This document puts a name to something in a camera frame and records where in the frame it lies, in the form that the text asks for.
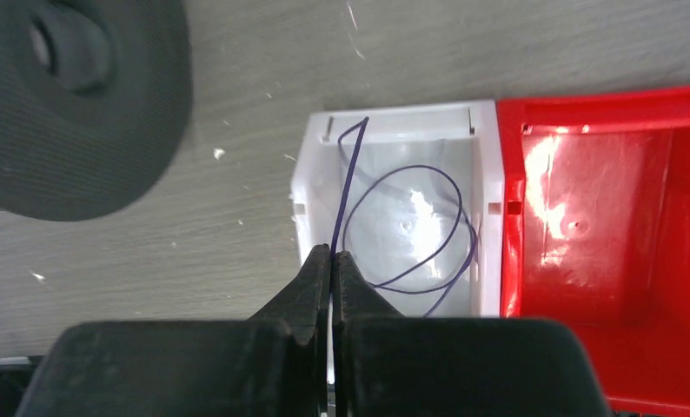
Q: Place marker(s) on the red plastic bin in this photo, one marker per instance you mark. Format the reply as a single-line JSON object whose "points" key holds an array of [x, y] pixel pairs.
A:
{"points": [[596, 234]]}

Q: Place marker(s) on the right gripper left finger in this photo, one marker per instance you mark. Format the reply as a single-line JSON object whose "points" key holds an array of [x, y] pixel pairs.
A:
{"points": [[271, 364]]}

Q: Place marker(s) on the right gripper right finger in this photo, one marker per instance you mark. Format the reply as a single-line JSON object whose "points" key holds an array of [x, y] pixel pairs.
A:
{"points": [[388, 364]]}

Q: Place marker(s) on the black cable spool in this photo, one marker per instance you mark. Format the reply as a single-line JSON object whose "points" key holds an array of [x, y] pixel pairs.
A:
{"points": [[95, 97]]}

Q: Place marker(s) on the white plastic bin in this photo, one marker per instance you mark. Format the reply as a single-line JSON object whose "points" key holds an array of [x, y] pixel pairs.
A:
{"points": [[416, 195]]}

